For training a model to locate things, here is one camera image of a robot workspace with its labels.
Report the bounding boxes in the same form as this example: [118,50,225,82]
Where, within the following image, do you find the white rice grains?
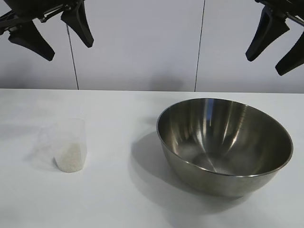
[55,142,86,173]

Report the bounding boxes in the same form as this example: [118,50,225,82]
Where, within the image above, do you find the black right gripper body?
[254,0,304,26]

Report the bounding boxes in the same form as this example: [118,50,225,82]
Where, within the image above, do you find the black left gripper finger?
[60,1,95,48]
[7,22,56,62]

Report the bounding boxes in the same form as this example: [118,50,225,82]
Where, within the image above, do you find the clear plastic measuring cup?
[33,118,86,173]

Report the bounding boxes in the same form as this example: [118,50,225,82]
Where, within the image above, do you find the stainless steel mixing bowl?
[156,97,295,198]

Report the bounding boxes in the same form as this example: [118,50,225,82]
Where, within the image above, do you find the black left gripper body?
[0,0,85,36]

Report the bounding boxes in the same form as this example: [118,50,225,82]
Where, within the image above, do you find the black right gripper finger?
[245,6,290,62]
[275,35,304,76]

